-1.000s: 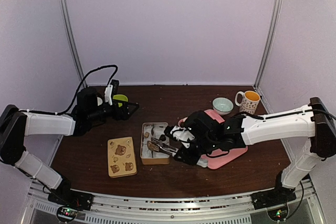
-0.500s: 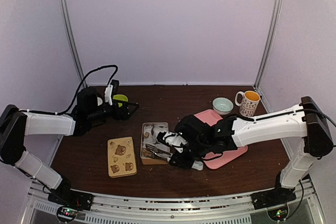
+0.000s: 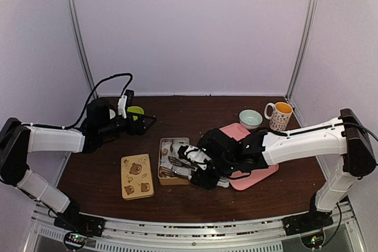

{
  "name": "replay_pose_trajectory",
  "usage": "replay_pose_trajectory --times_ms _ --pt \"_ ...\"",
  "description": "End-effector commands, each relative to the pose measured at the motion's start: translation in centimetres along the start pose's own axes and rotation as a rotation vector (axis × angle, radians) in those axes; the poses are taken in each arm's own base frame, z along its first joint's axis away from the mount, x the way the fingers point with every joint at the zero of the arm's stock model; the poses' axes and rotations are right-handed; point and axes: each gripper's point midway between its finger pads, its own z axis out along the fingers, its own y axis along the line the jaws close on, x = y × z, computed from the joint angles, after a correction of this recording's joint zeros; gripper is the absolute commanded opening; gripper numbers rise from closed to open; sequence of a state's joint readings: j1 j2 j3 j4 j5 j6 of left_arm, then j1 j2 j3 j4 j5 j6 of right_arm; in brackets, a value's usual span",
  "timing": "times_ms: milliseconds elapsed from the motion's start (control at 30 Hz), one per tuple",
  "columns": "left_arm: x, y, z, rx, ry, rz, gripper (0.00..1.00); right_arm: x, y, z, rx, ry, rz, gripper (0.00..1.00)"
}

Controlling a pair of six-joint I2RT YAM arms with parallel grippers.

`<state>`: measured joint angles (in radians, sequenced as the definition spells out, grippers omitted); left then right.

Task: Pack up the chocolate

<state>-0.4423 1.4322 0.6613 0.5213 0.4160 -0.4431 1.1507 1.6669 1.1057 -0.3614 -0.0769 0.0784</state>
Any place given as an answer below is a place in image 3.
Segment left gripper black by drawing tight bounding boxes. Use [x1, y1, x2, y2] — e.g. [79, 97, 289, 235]
[99, 111, 157, 139]

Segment clear plastic tongs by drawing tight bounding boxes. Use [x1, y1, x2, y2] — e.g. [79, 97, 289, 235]
[159, 157, 230, 189]

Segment bear print tin lid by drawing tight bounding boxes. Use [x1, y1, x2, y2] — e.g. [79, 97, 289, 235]
[120, 154, 155, 201]

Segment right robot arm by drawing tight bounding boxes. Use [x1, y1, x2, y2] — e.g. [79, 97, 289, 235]
[180, 109, 377, 230]

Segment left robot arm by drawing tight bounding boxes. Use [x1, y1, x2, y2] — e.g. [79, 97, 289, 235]
[1, 96, 157, 231]

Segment lime green bowl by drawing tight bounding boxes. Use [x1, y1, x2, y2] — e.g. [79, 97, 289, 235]
[126, 106, 144, 122]

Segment pink plastic tray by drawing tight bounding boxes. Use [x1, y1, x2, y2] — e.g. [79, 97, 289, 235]
[220, 123, 279, 191]

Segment light blue striped bowl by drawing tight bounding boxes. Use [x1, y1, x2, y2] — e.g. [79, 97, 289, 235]
[239, 109, 263, 130]

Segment rectangular tin box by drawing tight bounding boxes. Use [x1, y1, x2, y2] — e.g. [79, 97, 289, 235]
[158, 138, 192, 186]

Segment floral white mug yellow inside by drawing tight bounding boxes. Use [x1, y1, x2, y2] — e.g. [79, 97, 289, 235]
[264, 102, 294, 131]

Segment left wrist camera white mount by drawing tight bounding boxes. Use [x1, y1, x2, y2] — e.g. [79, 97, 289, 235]
[118, 90, 135, 119]

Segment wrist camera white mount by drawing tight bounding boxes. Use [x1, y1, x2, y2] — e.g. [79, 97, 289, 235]
[118, 90, 135, 119]
[178, 145, 211, 171]

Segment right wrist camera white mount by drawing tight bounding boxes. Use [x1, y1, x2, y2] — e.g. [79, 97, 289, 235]
[178, 145, 211, 171]

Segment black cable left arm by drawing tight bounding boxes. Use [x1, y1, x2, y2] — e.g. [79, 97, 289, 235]
[63, 72, 133, 130]

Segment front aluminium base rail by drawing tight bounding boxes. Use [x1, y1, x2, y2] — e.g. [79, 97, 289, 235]
[21, 201, 367, 251]

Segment aluminium frame post left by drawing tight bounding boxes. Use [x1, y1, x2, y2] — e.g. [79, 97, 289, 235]
[67, 0, 95, 90]

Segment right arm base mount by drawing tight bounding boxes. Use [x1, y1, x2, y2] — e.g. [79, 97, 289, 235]
[282, 195, 334, 236]

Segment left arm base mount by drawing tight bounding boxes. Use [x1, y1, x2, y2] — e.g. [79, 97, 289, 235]
[54, 201, 105, 237]

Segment aluminium frame rail right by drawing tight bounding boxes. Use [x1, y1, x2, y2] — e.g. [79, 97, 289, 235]
[286, 0, 318, 100]

